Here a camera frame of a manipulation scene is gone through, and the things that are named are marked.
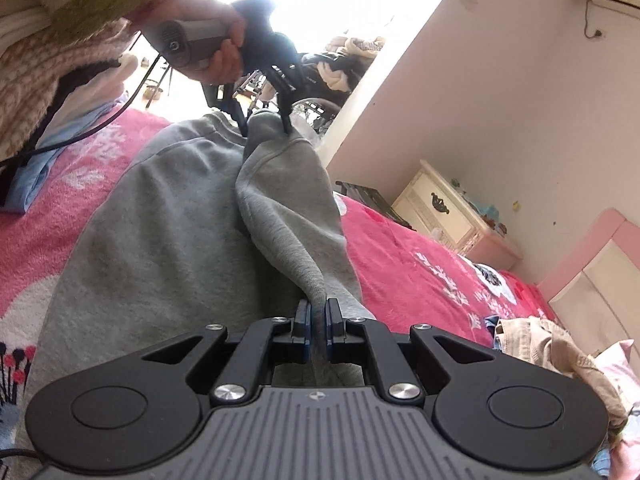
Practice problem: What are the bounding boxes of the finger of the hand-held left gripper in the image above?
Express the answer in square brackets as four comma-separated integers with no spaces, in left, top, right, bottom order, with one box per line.
[202,82,248,137]
[270,62,305,135]

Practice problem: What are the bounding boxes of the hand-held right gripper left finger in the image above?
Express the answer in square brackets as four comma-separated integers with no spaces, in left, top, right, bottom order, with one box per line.
[142,300,313,407]

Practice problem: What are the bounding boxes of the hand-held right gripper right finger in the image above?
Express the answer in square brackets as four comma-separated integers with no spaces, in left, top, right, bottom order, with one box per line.
[325,299,493,404]

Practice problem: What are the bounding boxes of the grey sweatpants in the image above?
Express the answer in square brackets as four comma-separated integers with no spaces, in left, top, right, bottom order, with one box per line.
[15,110,378,461]

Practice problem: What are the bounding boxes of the person's left forearm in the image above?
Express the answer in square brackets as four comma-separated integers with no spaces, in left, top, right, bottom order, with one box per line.
[0,0,186,161]

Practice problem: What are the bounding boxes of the person's left hand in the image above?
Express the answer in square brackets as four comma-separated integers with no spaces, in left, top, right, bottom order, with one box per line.
[127,0,248,86]

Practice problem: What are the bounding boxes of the black wheelchair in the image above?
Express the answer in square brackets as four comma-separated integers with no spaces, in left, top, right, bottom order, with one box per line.
[240,35,386,133]

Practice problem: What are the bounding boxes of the pink printed blanket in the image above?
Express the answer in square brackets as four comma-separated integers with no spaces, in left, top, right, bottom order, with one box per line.
[0,107,561,480]

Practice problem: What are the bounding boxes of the cream nightstand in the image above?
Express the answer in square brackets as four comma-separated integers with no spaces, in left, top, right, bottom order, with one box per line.
[391,160,523,271]

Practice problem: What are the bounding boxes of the blue cloth on nightstand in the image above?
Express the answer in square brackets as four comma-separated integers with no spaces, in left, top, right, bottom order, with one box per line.
[470,200,501,221]

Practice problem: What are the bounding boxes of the light blue cloth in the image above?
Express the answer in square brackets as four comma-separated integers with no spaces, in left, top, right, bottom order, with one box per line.
[0,92,128,213]

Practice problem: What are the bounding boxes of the beige pants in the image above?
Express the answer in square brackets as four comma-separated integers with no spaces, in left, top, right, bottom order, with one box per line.
[495,316,632,443]

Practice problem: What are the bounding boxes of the pink bed headboard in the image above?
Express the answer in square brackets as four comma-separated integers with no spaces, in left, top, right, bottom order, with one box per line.
[537,209,640,361]

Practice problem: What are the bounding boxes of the pink pillow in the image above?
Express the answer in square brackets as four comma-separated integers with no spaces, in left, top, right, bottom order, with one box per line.
[592,339,640,480]

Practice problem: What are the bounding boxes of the black cable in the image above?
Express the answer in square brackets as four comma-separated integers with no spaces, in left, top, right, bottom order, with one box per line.
[0,55,161,163]
[0,447,48,468]

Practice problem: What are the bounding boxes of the air conditioner power cord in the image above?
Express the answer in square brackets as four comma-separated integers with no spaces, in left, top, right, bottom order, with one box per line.
[584,0,607,40]

